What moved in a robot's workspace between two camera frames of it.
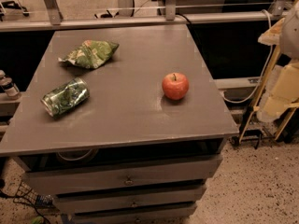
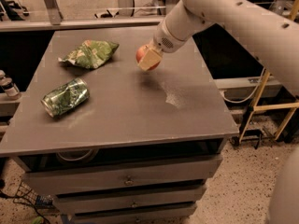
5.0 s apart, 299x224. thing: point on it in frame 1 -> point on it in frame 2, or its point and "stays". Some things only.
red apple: (175, 86) -> (139, 54)
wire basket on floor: (26, 194) stays
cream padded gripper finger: (282, 90) -> (149, 59)
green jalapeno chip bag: (90, 54) stays
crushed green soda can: (65, 97) stays
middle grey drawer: (85, 204) stays
